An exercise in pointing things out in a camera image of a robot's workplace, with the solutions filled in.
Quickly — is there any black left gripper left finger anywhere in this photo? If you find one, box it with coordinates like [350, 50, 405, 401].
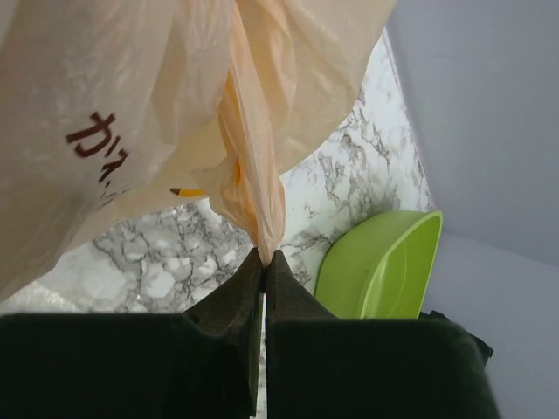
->
[1, 251, 263, 418]

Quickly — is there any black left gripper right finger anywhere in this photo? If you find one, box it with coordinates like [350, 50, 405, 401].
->
[265, 251, 493, 418]

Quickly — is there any translucent orange plastic bag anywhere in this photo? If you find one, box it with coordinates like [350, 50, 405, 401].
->
[1, 1, 394, 298]

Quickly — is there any green plastic tray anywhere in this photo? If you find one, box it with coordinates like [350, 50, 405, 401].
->
[314, 209, 444, 319]

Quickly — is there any black plastic toolbox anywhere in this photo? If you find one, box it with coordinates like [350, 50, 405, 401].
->
[418, 310, 450, 322]

